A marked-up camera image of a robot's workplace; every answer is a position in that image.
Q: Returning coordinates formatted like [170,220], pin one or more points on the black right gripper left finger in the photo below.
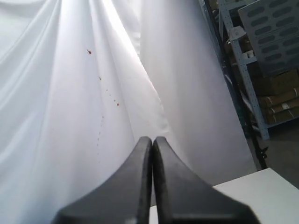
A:
[122,199]

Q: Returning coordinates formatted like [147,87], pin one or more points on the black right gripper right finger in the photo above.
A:
[183,198]

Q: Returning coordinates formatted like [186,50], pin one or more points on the white backdrop cloth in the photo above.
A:
[82,80]

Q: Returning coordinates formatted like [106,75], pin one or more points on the cardboard boxes on shelf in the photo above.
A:
[278,96]

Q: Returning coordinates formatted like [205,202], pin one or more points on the grey perforated panel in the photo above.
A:
[272,27]

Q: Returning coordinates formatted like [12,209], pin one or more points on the grey metal shelving rack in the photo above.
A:
[243,54]

